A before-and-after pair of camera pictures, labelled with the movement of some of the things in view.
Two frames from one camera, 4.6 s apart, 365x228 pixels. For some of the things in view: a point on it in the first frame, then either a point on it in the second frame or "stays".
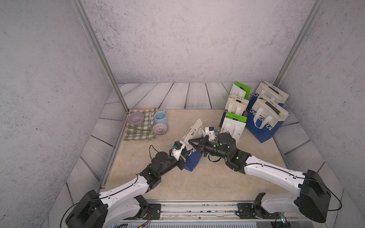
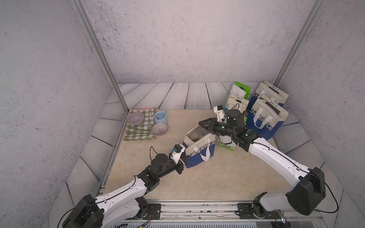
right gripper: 203,144 -> 213,122
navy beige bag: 235,105 stays
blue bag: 264,118 stays
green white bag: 240,90 stays
